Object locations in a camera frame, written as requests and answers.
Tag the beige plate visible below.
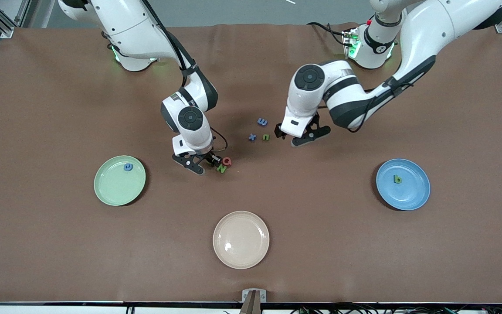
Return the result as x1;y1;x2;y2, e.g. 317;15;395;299
213;211;270;270

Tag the grey base connector plate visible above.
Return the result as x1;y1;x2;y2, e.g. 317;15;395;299
343;27;360;59

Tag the light green plate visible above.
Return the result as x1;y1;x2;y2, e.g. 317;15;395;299
94;155;146;207

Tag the blue plate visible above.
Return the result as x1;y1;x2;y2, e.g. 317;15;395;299
376;158;431;211

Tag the brown table cover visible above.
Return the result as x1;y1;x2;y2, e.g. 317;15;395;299
0;23;502;304

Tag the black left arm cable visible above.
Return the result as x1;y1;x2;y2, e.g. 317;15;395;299
346;76;415;133

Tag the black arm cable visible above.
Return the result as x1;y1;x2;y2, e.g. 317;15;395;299
143;0;228;154
346;76;415;133

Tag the black base cable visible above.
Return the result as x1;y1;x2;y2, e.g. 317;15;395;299
307;22;351;46

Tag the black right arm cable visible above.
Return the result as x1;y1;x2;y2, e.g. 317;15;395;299
143;0;228;154

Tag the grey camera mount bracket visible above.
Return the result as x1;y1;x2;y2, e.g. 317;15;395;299
242;289;267;303

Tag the tan camera pole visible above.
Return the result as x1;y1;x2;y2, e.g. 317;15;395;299
239;291;263;314

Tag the black cable bundle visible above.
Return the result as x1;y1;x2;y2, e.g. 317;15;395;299
290;302;502;314

